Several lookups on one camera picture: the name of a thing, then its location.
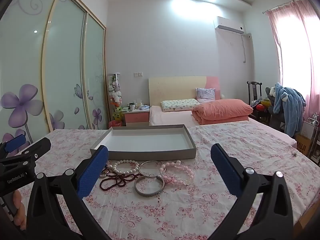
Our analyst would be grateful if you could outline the dark wooden chair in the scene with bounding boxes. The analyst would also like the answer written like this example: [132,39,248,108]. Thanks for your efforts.
[247,81,272,124]

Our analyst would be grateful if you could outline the metal rack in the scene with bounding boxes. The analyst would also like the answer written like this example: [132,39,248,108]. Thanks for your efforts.
[304,114,320,160]

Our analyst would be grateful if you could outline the wide silver cuff bangle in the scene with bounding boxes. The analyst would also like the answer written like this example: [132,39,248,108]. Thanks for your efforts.
[134,176,165,196]

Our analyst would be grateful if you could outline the grey office chair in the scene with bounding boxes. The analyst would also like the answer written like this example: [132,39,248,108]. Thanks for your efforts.
[265,87,288,133]

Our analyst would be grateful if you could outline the cream and pink headboard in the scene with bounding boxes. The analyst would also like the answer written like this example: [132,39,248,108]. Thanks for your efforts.
[148,76,222,106]

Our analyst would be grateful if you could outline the white pearl bracelet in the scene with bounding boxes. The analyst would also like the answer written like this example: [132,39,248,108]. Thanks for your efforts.
[114,159,140,175]

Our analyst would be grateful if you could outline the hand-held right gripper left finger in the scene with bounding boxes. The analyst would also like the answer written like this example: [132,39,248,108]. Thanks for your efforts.
[25,144,118,240]

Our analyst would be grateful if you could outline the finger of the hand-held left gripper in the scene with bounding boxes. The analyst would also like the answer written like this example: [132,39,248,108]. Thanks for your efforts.
[15,137,52,163]
[0,134,27,158]

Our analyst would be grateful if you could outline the dark red bead necklace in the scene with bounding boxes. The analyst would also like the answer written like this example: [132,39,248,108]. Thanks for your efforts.
[99,164,137,191]

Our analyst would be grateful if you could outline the blue fleece robe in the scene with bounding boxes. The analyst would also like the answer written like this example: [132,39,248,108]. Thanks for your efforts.
[273,82,306,137]

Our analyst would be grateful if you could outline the folded salmon quilt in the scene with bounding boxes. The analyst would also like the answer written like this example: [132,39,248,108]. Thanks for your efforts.
[192,99,254,125]

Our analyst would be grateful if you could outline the clear tube of plush toys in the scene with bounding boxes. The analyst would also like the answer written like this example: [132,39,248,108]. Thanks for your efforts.
[107,73,124,123]

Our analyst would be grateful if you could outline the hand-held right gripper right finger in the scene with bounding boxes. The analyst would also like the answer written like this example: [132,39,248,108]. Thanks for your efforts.
[211,144,300,240]

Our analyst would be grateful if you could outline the pink floral cloth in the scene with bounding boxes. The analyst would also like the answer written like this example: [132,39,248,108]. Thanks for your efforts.
[15,121,320,240]

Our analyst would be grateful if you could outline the pink nightstand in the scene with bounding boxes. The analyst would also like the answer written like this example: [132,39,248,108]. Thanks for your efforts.
[124,109,150,127]

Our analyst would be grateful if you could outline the colourful toys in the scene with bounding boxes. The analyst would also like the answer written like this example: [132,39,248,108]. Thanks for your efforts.
[251,99,272,112]

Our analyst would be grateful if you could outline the air conditioner pipe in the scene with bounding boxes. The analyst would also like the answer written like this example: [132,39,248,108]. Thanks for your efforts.
[241,32,252,63]

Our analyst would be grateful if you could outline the pink bed mattress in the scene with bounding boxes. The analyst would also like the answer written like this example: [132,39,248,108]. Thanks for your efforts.
[149,105,298,143]

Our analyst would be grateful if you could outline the grey shallow tray box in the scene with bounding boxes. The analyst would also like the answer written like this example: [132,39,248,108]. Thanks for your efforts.
[90,124,197,161]

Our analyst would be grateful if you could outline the white air conditioner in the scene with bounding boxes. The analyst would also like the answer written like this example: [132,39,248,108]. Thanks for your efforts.
[214,16,244,34]

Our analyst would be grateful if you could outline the thin silver bangle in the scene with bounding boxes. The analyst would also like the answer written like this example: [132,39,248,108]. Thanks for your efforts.
[139,160,167,179]

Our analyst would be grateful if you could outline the brown paper bag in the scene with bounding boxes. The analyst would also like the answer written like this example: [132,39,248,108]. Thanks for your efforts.
[296,134,313,155]

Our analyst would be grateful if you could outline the pink curtain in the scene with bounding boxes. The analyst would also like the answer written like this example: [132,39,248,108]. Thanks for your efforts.
[265,0,320,120]

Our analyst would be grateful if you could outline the person's left hand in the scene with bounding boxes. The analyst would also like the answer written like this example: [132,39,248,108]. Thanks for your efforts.
[12,189,27,231]

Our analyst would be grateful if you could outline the purple floral pillow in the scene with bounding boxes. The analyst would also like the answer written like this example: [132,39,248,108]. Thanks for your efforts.
[195,88,216,103]

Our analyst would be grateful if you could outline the floral glass sliding wardrobe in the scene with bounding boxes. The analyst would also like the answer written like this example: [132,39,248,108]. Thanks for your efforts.
[0,0,109,155]

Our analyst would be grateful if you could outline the white printed pillow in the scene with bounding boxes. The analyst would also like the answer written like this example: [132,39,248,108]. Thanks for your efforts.
[161,99,201,112]

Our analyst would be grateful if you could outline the pink bead bracelet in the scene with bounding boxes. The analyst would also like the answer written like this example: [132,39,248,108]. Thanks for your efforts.
[159,160,195,186]

